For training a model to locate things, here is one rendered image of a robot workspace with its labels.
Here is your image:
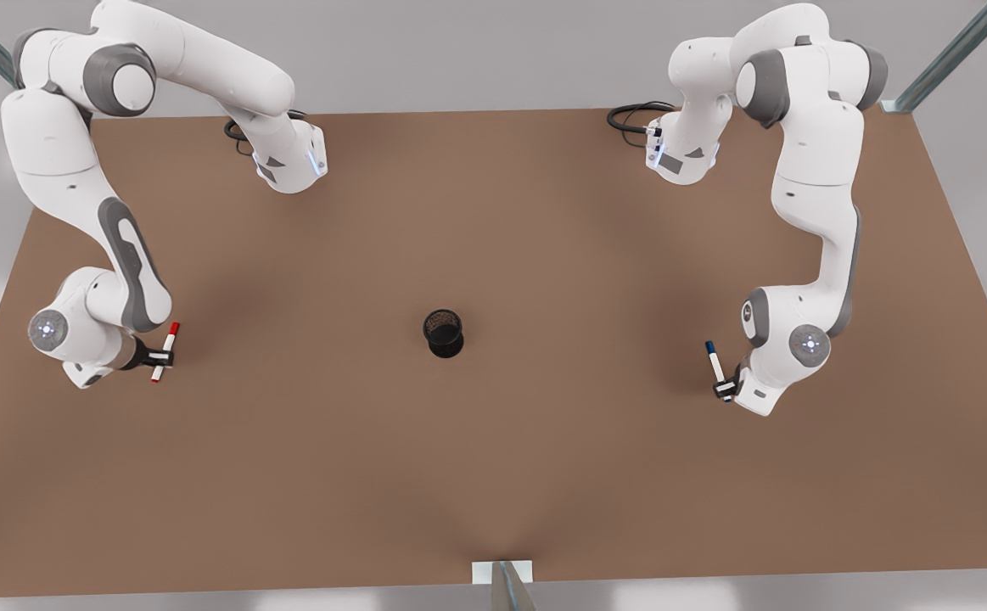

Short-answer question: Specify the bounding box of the red capped white marker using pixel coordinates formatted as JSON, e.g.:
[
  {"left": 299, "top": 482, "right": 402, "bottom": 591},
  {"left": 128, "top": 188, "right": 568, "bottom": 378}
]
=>
[{"left": 150, "top": 322, "right": 182, "bottom": 384}]

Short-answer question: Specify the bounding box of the black mesh pen cup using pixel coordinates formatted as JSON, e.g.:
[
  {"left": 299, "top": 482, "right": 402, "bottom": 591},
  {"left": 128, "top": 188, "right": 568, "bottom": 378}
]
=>
[{"left": 423, "top": 309, "right": 466, "bottom": 359}]

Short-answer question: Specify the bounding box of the black cable loop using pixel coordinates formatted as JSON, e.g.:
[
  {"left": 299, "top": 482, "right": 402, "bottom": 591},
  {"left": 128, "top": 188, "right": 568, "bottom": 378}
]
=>
[
  {"left": 223, "top": 109, "right": 309, "bottom": 157},
  {"left": 606, "top": 101, "right": 677, "bottom": 149}
]

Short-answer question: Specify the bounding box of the blue capped white marker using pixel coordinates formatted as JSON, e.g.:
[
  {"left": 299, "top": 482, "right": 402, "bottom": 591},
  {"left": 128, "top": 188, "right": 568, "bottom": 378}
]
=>
[{"left": 704, "top": 340, "right": 734, "bottom": 403}]

